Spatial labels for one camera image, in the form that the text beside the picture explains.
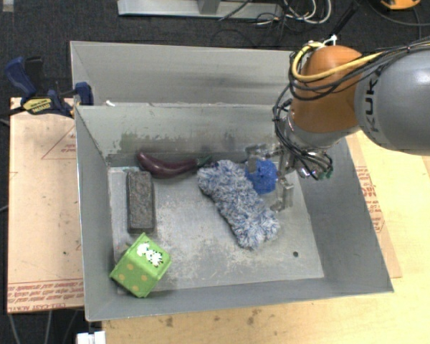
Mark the blue and white fluffy cloth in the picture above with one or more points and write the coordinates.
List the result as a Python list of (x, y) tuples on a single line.
[(236, 206)]

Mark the purple toy eggplant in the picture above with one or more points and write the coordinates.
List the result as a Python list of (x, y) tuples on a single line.
[(165, 167)]

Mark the dark grey flat block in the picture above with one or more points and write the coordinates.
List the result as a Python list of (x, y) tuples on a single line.
[(141, 203)]

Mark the brown cardboard board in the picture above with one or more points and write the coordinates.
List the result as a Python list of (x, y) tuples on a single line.
[(43, 206)]

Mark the green dotted cube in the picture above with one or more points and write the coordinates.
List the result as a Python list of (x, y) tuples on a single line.
[(139, 267)]

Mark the grey metal bin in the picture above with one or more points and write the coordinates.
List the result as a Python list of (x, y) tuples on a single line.
[(208, 263)]

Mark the blue ball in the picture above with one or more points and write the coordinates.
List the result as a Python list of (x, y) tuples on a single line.
[(262, 176)]

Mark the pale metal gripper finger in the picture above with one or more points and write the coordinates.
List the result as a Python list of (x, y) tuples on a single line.
[(253, 156), (285, 194)]

